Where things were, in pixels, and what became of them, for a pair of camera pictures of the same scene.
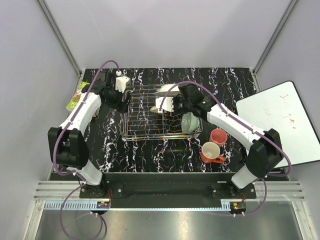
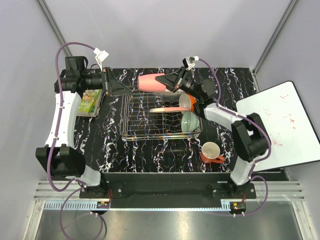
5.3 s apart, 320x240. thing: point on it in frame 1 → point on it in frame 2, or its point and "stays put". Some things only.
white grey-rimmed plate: (165, 88) stays put
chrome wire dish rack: (139, 124) stays put
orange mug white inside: (210, 151) stays put
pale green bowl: (189, 122) stays put
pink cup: (218, 136) → (149, 83)
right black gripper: (175, 100) → (169, 80)
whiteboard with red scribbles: (282, 108) stays put
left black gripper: (122, 106) → (117, 88)
